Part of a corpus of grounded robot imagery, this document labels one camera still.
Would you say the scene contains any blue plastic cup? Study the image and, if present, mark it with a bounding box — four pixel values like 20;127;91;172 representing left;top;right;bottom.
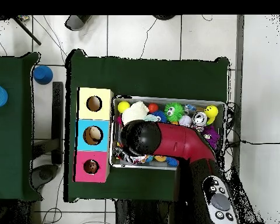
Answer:
33;65;54;85

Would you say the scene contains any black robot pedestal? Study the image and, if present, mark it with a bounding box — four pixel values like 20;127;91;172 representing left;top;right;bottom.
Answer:
114;199;176;224

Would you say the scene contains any silver wire mesh bin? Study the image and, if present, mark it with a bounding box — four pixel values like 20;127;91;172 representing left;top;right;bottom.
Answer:
109;94;227;173

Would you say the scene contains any black red crushed soda can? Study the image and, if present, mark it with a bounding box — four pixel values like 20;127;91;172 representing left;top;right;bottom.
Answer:
112;145;131;162

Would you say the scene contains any purple spiky monster toy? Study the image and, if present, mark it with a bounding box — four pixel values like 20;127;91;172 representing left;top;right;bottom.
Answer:
201;125;221;151

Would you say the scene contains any plain yellow ball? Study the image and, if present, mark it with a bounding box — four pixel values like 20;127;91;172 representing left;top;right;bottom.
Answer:
117;100;131;114

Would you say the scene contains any brown plush dog toy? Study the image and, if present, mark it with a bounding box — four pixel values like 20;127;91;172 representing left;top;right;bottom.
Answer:
85;160;99;174

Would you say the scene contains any thin black floor cable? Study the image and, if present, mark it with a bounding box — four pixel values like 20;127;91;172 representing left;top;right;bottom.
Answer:
139;18;158;59

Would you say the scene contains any black round base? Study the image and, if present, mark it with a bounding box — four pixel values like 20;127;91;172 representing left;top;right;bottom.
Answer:
152;15;176;21

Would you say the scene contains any black upright panel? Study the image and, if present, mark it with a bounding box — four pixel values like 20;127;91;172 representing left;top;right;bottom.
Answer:
51;81;64;165

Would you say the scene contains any green furry toy with eyes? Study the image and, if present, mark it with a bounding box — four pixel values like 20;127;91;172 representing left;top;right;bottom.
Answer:
164;102;185;123

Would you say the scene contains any cream waffle cloth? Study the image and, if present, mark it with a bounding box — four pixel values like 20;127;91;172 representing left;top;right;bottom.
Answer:
121;100;151;126

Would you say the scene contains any mint green cloth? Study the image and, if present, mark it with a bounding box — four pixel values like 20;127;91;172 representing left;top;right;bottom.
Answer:
143;114;160;123

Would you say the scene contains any blue spiky ball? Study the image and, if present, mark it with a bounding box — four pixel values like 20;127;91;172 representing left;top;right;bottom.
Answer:
152;110;168;124
165;156;180;167

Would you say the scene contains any black power cable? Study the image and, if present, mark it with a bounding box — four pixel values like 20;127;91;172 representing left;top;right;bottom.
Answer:
225;139;280;147

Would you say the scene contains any black tripod leg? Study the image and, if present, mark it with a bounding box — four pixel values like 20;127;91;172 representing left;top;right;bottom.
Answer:
12;16;42;46

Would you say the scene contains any dark green side table cloth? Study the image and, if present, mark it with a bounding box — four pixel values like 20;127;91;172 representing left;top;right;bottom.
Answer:
0;52;43;201

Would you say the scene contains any wooden box with three holes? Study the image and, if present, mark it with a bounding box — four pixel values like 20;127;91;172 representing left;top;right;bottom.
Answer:
73;87;114;183

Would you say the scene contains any person's foot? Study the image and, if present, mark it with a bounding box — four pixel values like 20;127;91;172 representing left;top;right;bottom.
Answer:
65;15;89;32

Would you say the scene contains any dark stand base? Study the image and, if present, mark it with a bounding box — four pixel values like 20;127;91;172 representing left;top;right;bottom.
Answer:
30;163;61;190

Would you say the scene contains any colourful paper wad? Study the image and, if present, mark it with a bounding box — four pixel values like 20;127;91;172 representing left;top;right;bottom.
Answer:
130;155;148;165

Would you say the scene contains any white baseball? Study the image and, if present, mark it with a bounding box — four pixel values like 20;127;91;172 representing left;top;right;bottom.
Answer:
178;115;193;128

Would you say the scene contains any yellow smiley ball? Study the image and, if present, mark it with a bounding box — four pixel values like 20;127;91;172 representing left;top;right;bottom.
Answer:
204;104;219;126

